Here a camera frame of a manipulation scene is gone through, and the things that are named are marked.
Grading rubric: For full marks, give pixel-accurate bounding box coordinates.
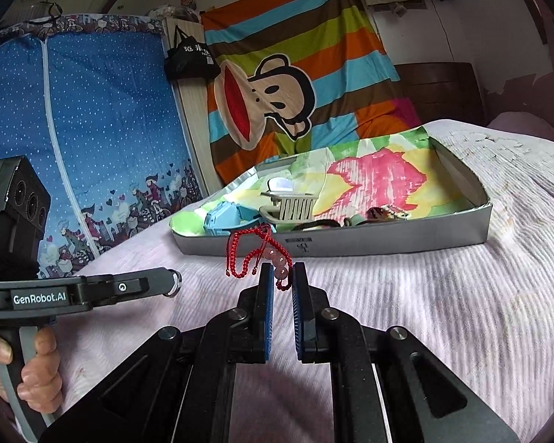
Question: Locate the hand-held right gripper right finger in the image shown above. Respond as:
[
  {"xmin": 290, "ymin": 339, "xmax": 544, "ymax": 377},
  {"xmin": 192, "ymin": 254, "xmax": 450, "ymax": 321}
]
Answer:
[{"xmin": 292, "ymin": 262, "xmax": 520, "ymax": 443}]

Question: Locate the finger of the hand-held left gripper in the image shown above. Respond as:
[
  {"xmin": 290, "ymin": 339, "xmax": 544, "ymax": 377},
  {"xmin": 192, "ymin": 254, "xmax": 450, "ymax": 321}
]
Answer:
[{"xmin": 85, "ymin": 268, "xmax": 176, "ymax": 309}]

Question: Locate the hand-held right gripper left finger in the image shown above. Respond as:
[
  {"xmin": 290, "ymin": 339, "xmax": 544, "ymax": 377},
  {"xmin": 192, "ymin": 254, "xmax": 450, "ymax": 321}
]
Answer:
[{"xmin": 39, "ymin": 262, "xmax": 275, "ymax": 443}]

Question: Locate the red braided bracelet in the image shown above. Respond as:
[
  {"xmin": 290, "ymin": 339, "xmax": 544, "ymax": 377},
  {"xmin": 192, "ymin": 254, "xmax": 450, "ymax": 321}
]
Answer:
[{"xmin": 225, "ymin": 224, "xmax": 291, "ymax": 292}]

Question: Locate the beige hair claw clip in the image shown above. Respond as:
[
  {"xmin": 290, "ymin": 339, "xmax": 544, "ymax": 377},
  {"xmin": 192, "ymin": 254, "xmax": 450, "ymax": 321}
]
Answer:
[{"xmin": 260, "ymin": 178, "xmax": 318, "ymax": 223}]

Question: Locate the grey cardboard box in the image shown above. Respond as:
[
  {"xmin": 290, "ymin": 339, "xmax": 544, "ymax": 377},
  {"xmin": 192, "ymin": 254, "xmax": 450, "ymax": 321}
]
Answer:
[{"xmin": 168, "ymin": 136, "xmax": 494, "ymax": 257}]

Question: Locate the person's left hand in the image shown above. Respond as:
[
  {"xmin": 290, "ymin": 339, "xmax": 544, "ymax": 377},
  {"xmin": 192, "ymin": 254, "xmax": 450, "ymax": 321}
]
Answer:
[{"xmin": 0, "ymin": 325, "xmax": 64, "ymax": 415}]

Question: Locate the light blue hair clip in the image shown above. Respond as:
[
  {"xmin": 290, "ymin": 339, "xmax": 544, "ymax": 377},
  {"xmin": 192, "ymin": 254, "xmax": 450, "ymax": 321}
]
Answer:
[{"xmin": 204, "ymin": 200, "xmax": 264, "ymax": 236}]

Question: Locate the blue dotted wardrobe cover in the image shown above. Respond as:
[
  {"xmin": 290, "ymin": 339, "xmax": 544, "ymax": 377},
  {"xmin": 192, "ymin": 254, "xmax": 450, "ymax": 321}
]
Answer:
[{"xmin": 0, "ymin": 14, "xmax": 208, "ymax": 278}]

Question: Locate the pink ribbed bedspread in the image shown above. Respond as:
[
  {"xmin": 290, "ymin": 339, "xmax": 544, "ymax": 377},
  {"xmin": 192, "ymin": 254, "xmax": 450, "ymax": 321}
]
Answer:
[{"xmin": 14, "ymin": 120, "xmax": 554, "ymax": 443}]

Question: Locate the colourful painted cloth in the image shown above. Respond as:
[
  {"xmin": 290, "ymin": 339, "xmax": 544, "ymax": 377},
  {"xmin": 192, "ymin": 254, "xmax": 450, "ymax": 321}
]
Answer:
[{"xmin": 170, "ymin": 129, "xmax": 481, "ymax": 236}]

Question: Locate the black tote bag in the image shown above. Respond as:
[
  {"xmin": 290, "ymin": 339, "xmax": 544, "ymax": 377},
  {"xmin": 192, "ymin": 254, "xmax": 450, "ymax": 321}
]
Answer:
[{"xmin": 164, "ymin": 25, "xmax": 222, "ymax": 81}]

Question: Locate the dark wooden headboard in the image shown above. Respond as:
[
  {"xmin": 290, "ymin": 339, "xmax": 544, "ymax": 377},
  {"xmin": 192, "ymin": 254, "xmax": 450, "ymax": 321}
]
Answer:
[{"xmin": 392, "ymin": 62, "xmax": 488, "ymax": 125}]

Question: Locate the striped monkey blanket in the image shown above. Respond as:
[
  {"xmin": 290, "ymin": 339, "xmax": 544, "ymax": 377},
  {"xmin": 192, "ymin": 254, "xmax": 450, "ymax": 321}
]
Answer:
[{"xmin": 201, "ymin": 0, "xmax": 425, "ymax": 185}]

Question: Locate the pink pillow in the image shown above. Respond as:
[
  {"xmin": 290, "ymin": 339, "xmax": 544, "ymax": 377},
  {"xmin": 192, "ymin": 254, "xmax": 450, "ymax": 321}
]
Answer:
[{"xmin": 485, "ymin": 111, "xmax": 554, "ymax": 144}]

